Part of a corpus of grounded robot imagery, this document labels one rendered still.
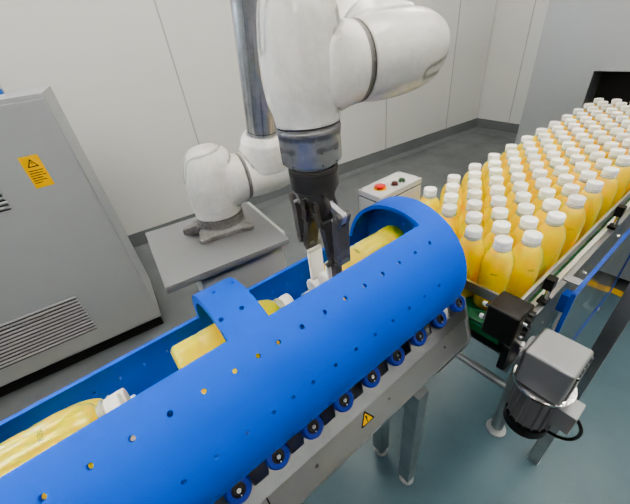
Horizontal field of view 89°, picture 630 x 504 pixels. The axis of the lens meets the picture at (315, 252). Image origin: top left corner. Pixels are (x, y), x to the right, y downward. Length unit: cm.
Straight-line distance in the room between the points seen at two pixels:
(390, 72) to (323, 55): 11
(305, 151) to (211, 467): 41
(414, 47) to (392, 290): 35
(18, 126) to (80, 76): 130
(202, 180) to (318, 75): 68
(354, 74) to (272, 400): 43
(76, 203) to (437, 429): 205
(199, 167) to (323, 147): 64
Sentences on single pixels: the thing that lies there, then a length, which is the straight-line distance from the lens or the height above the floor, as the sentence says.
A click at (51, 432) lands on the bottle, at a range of 54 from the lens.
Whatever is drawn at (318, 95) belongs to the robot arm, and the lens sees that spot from 43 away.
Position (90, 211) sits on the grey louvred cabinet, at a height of 90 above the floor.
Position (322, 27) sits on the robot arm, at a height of 155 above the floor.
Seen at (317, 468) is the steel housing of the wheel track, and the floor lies 87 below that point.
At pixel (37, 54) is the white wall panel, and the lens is 319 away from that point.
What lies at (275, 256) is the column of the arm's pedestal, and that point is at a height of 91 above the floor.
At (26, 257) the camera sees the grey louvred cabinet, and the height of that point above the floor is 77.
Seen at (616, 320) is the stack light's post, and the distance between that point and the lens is 119.
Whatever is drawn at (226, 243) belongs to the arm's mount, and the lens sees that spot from 107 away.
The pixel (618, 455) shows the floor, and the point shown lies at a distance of 198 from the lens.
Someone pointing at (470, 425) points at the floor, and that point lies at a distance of 181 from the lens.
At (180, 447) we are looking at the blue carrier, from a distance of 46.
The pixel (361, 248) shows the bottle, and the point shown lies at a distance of 63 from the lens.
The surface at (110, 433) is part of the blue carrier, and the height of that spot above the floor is 121.
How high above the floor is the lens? 155
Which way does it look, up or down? 35 degrees down
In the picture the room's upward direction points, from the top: 7 degrees counter-clockwise
